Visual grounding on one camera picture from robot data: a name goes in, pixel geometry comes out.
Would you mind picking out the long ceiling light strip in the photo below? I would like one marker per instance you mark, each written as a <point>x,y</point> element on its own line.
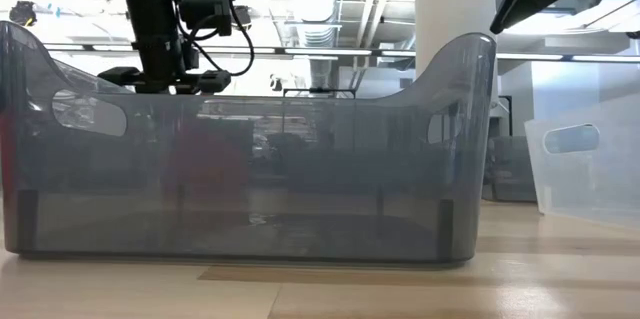
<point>330,51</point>

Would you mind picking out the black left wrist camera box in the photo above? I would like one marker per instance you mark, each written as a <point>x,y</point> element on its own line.
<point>206,6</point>

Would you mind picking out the white cylindrical lamp shade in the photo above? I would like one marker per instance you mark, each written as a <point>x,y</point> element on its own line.
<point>452,19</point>

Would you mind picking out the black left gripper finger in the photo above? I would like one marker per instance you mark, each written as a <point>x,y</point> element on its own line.
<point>120,75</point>
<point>215,81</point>

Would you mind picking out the clear translucent basket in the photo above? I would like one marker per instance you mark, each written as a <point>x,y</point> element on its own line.
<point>590,179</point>

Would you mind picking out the silver ceiling ventilation duct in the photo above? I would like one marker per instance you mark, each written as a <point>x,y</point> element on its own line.
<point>315,9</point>

